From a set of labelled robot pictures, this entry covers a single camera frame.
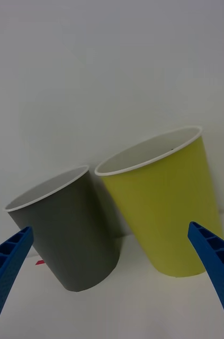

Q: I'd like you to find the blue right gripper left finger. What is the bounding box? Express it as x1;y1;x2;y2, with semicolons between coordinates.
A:
0;226;34;339

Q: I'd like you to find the grey plastic waste bin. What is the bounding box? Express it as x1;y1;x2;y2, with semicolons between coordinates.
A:
3;165;122;292

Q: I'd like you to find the yellow-green plastic waste bin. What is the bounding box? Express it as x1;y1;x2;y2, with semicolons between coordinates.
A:
94;125;224;278

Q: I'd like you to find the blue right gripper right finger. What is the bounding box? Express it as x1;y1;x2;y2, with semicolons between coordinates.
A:
187;221;224;339

